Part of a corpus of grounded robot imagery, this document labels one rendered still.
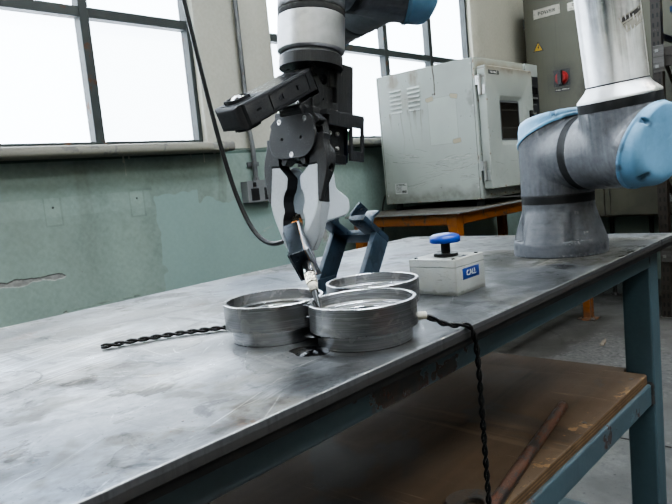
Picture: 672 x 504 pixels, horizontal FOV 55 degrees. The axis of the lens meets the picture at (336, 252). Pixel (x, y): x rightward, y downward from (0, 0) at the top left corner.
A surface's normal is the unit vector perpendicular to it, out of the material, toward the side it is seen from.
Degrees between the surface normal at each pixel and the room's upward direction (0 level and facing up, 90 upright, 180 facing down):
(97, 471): 0
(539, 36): 90
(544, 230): 72
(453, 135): 90
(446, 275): 90
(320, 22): 87
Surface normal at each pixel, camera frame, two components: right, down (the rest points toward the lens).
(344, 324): -0.36, 0.14
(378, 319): 0.22, 0.09
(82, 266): 0.74, 0.00
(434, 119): -0.66, 0.15
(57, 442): -0.10, -0.99
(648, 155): 0.47, 0.18
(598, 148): -0.87, 0.25
